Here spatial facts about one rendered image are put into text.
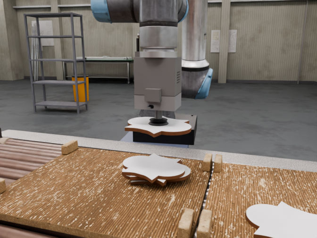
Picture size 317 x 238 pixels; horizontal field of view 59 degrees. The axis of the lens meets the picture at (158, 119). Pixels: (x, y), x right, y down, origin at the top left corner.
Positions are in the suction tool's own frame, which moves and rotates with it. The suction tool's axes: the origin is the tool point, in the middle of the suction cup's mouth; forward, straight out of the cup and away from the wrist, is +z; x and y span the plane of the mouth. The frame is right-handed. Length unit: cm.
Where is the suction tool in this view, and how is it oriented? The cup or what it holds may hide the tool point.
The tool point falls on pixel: (158, 129)
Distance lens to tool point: 60.4
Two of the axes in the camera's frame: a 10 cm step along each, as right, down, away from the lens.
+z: 0.0, 9.7, 2.4
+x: 2.8, -2.3, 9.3
